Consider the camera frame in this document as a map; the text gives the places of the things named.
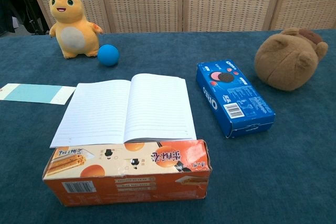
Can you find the light blue paper card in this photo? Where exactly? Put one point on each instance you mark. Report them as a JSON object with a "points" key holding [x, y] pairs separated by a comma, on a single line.
{"points": [[34, 93]]}

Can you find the open lined notebook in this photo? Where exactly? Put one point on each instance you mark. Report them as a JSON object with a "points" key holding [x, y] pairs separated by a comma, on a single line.
{"points": [[157, 108]]}

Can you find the blue Oreo cookie box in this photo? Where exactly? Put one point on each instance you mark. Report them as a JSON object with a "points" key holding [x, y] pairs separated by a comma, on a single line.
{"points": [[236, 98]]}

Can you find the blue ball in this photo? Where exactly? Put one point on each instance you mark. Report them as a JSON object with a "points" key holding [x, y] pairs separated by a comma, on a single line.
{"points": [[108, 55]]}

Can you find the orange egg roll snack box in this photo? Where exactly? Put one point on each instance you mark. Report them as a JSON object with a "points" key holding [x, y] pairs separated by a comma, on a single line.
{"points": [[126, 190]]}

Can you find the yellow dinosaur plush toy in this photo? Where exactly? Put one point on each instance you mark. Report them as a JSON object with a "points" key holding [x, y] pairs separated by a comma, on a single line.
{"points": [[71, 37]]}

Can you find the teal carpet table cover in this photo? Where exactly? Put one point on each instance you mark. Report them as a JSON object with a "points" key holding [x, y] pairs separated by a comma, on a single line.
{"points": [[262, 169]]}

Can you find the brown capybara plush toy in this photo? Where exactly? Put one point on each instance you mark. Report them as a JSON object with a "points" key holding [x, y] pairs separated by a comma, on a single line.
{"points": [[286, 61]]}

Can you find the black tripod stand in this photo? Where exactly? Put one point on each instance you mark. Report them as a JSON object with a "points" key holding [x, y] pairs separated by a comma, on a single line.
{"points": [[39, 24]]}

